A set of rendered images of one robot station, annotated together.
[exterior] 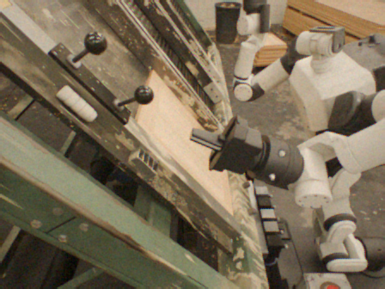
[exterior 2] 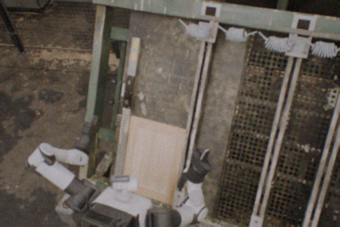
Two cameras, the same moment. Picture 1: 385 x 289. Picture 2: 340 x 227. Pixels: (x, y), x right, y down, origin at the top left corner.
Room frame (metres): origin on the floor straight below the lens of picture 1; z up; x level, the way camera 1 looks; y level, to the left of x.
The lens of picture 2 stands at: (1.45, -1.08, 2.86)
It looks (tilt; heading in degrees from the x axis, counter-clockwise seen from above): 47 degrees down; 117
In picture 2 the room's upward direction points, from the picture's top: 7 degrees counter-clockwise
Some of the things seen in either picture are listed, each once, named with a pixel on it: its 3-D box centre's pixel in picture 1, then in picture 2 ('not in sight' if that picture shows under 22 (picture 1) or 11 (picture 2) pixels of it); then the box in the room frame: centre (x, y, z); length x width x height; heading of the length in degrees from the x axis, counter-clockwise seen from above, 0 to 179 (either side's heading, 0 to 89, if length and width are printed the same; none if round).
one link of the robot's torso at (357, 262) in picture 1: (339, 250); not in sight; (0.78, -0.82, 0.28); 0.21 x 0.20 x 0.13; 90
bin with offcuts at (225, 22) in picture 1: (226, 22); not in sight; (5.38, -0.64, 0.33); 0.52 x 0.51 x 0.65; 11
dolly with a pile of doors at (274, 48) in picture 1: (260, 52); not in sight; (4.14, -1.07, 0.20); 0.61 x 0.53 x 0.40; 11
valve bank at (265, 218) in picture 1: (259, 212); not in sight; (0.73, -0.30, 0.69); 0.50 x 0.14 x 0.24; 0
